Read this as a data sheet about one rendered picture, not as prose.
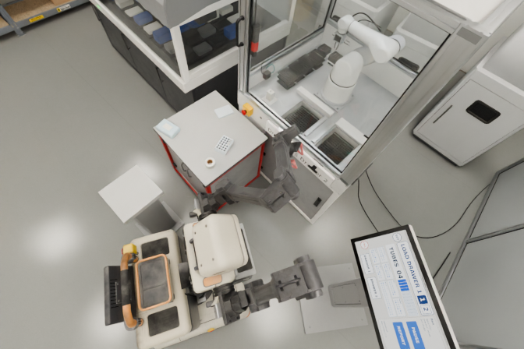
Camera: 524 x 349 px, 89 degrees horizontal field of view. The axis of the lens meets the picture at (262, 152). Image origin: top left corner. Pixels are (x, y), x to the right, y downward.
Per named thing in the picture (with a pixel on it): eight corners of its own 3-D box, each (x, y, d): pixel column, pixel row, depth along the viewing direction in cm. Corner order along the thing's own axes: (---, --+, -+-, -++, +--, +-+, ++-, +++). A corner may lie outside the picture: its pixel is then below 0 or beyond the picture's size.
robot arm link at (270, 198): (263, 198, 85) (281, 219, 88) (288, 169, 91) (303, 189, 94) (211, 188, 122) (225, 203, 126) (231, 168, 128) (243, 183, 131)
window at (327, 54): (341, 173, 161) (452, 33, 78) (246, 91, 188) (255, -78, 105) (342, 172, 161) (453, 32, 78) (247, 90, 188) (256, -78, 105)
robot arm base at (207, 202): (196, 192, 124) (202, 216, 119) (210, 185, 121) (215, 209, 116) (209, 195, 131) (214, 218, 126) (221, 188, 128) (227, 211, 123)
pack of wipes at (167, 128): (181, 131, 194) (180, 127, 190) (172, 139, 189) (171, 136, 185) (165, 121, 197) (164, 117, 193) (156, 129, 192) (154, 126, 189)
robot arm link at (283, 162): (271, 181, 91) (288, 202, 94) (285, 172, 89) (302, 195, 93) (269, 137, 130) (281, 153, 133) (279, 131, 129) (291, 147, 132)
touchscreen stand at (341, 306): (304, 333, 201) (357, 354, 114) (294, 269, 223) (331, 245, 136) (366, 324, 208) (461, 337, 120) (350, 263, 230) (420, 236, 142)
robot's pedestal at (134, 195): (156, 249, 223) (123, 225, 157) (135, 224, 231) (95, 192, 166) (185, 223, 235) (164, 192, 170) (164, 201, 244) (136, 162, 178)
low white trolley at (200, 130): (214, 219, 239) (205, 186, 174) (174, 172, 259) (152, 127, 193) (260, 180, 262) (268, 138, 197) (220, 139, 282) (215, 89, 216)
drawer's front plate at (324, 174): (328, 187, 174) (334, 180, 165) (296, 157, 184) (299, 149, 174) (330, 185, 175) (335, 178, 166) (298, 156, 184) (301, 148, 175)
